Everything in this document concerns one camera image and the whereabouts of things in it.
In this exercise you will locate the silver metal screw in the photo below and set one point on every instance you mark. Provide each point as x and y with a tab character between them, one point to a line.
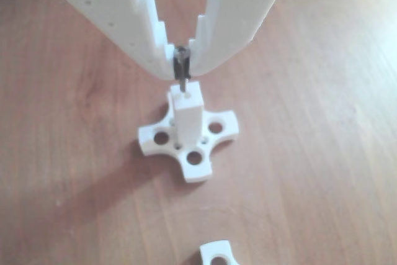
182	85

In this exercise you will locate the white cross-base post stand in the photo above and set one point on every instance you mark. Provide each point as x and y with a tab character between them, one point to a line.
186	116
214	249

